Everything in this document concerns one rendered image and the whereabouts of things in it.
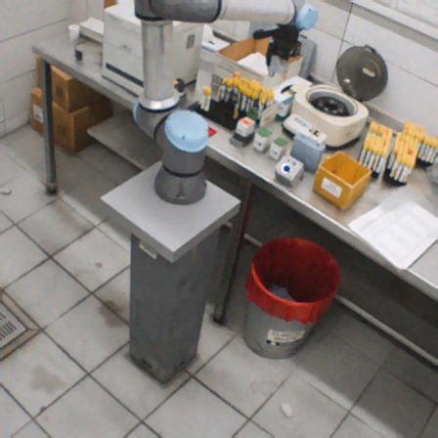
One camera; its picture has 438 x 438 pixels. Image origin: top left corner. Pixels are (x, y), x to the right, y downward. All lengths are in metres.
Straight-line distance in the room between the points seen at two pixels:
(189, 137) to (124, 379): 1.15
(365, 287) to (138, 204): 1.19
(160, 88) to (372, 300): 1.33
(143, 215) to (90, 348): 0.95
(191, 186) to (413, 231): 0.71
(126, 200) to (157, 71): 0.38
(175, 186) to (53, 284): 1.16
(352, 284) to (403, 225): 0.69
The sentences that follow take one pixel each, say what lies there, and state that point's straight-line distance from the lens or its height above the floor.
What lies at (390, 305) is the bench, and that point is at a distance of 2.42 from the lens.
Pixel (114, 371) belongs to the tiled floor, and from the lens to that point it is 2.31.
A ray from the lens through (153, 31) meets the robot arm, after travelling 1.44.
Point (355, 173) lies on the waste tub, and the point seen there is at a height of 0.93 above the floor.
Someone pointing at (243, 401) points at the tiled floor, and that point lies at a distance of 2.29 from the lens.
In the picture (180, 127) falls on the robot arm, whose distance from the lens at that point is 1.50.
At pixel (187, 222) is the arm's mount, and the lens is 1.55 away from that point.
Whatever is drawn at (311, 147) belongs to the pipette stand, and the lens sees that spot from 1.83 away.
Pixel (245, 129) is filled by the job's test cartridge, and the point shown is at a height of 0.94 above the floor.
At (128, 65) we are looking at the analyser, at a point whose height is 0.99.
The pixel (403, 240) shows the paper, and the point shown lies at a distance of 1.75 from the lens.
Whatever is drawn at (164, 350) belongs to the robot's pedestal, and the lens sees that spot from 2.07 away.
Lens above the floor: 1.99
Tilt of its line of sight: 43 degrees down
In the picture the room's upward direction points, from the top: 10 degrees clockwise
